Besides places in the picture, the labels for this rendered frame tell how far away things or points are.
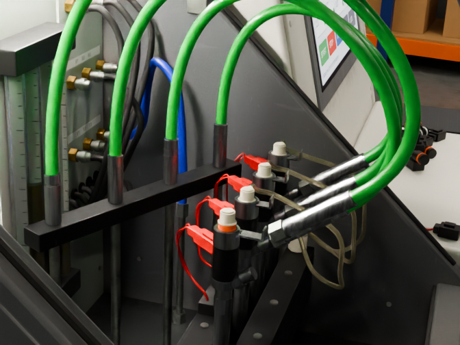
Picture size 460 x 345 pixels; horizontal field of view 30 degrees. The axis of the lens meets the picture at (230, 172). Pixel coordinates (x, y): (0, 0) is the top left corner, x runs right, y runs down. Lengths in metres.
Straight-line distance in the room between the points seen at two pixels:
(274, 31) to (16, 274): 0.69
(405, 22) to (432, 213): 4.95
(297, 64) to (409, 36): 4.92
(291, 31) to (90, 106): 0.30
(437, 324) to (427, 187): 0.39
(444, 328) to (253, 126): 0.37
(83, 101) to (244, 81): 0.22
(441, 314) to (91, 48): 0.58
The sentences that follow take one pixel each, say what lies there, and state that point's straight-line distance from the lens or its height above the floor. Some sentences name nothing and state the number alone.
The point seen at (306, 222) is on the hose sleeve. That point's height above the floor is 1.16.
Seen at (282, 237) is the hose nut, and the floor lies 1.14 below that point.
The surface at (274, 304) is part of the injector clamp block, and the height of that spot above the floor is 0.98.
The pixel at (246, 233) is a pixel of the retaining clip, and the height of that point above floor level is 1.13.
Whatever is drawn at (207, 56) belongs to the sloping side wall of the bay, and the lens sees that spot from 1.18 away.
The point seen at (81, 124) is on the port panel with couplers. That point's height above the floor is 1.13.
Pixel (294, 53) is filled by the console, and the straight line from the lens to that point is 1.24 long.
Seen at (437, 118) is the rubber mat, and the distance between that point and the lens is 1.82.
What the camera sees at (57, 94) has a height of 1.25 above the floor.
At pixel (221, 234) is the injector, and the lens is 0.89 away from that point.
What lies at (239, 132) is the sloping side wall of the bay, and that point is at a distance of 1.19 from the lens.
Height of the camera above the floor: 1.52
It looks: 22 degrees down
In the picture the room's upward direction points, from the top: 3 degrees clockwise
